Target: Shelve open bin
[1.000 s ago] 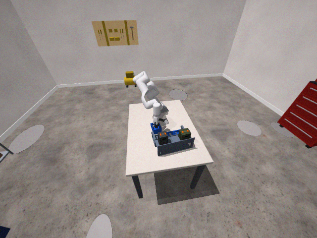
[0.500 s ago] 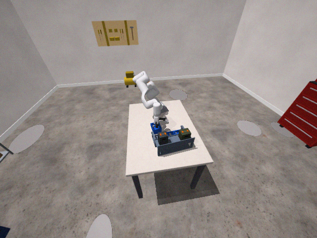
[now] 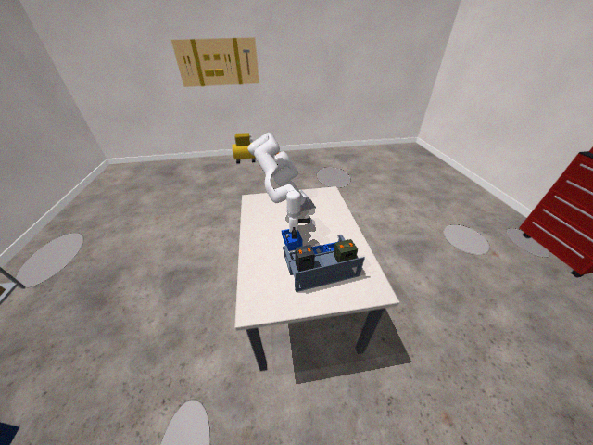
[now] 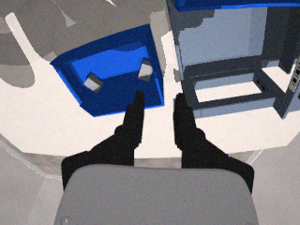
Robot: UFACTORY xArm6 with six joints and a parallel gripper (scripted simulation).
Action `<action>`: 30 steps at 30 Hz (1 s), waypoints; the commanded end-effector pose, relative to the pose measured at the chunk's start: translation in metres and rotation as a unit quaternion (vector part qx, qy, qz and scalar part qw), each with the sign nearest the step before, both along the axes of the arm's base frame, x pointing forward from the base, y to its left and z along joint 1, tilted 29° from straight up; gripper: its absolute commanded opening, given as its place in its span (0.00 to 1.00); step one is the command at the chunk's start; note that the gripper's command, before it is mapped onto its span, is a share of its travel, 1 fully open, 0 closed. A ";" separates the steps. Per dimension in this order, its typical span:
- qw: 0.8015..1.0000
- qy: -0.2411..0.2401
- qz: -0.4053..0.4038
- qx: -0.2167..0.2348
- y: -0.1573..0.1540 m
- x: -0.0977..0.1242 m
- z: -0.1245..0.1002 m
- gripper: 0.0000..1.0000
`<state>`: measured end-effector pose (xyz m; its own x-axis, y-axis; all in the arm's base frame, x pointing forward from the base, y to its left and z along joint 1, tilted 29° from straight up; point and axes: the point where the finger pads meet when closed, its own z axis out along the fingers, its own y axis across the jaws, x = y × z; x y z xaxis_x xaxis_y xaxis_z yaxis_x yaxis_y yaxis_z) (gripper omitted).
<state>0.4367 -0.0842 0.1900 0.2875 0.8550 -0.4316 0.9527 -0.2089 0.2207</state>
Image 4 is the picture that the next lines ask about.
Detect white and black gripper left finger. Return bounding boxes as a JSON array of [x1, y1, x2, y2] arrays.
[[61, 91, 144, 190]]

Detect grey shelf rack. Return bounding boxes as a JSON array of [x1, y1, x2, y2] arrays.
[[166, 0, 300, 120]]

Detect blue bin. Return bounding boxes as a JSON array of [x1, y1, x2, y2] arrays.
[[174, 0, 300, 12], [50, 23, 165, 117]]

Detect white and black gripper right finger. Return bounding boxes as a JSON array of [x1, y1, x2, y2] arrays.
[[172, 93, 254, 194]]

